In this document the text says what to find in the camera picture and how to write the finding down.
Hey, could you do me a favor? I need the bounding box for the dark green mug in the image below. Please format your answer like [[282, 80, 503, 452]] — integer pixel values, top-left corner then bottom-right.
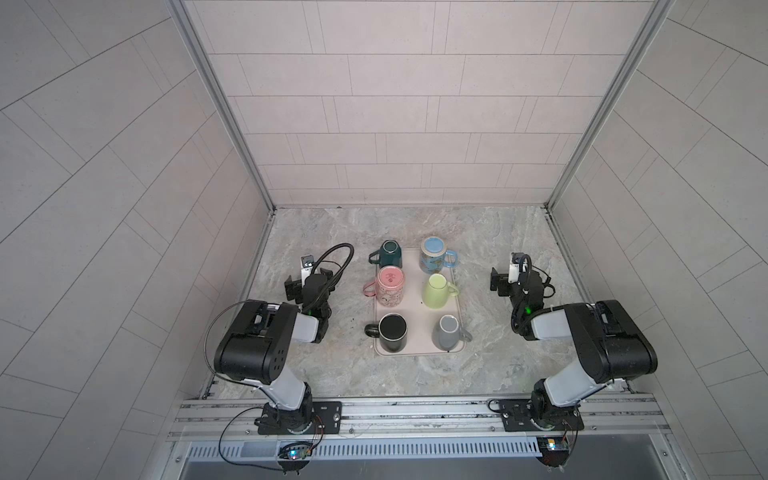
[[368, 239, 403, 268]]

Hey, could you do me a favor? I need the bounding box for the blue butterfly mug yellow inside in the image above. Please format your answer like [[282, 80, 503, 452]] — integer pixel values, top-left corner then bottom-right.
[[419, 236, 458, 274]]

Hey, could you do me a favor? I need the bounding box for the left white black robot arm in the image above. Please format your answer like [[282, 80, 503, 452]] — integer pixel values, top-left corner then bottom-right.
[[213, 268, 339, 435]]

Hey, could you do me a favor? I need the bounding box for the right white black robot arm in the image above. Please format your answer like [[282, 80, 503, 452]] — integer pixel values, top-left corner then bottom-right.
[[490, 263, 658, 431]]

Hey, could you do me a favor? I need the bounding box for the pink mug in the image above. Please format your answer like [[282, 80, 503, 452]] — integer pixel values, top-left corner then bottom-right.
[[363, 266, 405, 308]]

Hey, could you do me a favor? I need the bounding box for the black mug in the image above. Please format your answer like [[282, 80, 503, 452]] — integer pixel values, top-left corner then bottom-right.
[[364, 313, 408, 353]]

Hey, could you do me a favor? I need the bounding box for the light green mug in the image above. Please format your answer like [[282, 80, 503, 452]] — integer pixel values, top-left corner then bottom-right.
[[422, 273, 460, 309]]

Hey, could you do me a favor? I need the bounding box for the grey mug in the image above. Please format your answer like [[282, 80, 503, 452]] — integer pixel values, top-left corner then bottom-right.
[[432, 315, 473, 352]]

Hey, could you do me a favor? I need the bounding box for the beige rectangular tray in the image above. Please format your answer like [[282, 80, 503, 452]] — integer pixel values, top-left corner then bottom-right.
[[371, 248, 467, 357]]

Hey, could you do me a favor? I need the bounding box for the right controller circuit board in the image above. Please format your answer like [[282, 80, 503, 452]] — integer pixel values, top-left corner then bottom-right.
[[536, 437, 571, 468]]

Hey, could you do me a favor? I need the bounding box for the controller circuit board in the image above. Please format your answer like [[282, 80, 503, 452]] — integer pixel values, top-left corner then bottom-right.
[[536, 437, 571, 468], [277, 441, 314, 473]]

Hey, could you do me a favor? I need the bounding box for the left controller circuit board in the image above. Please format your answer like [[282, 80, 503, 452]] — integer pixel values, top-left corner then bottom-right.
[[277, 441, 314, 473]]

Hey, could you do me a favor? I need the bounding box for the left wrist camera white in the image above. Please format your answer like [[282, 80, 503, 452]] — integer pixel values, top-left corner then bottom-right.
[[301, 255, 315, 284]]

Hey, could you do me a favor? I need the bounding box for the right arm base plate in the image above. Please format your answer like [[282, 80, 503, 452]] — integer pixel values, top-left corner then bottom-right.
[[489, 399, 584, 432]]

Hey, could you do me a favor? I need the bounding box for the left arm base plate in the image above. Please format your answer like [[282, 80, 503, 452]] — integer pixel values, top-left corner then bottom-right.
[[254, 401, 342, 435]]

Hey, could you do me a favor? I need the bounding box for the aluminium mounting rail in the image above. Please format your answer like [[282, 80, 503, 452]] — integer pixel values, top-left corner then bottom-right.
[[165, 393, 671, 441]]

